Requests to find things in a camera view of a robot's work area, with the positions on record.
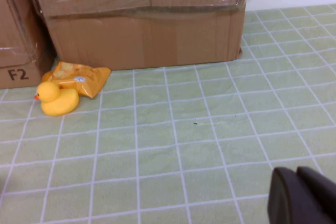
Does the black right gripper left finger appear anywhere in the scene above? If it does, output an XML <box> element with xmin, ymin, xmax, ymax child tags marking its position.
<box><xmin>267</xmin><ymin>167</ymin><xmax>336</xmax><ymax>224</ymax></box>

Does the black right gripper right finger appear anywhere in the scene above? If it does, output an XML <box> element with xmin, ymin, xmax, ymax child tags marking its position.
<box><xmin>296</xmin><ymin>166</ymin><xmax>336</xmax><ymax>216</ymax></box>

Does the yellow-orange snack packet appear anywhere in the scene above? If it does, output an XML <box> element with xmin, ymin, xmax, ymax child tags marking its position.
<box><xmin>41</xmin><ymin>61</ymin><xmax>112</xmax><ymax>100</ymax></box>

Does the yellow rubber duck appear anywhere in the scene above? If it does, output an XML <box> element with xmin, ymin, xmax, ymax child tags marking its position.
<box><xmin>33</xmin><ymin>81</ymin><xmax>80</xmax><ymax>117</ymax></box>

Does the green checked tablecloth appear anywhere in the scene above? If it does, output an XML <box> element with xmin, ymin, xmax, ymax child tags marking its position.
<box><xmin>0</xmin><ymin>3</ymin><xmax>336</xmax><ymax>224</ymax></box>

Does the taped cardboard box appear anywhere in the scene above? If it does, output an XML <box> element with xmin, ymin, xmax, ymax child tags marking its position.
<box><xmin>25</xmin><ymin>0</ymin><xmax>255</xmax><ymax>71</ymax></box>

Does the cardboard box with F2 print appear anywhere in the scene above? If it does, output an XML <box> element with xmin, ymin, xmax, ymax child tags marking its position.
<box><xmin>0</xmin><ymin>0</ymin><xmax>57</xmax><ymax>90</ymax></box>

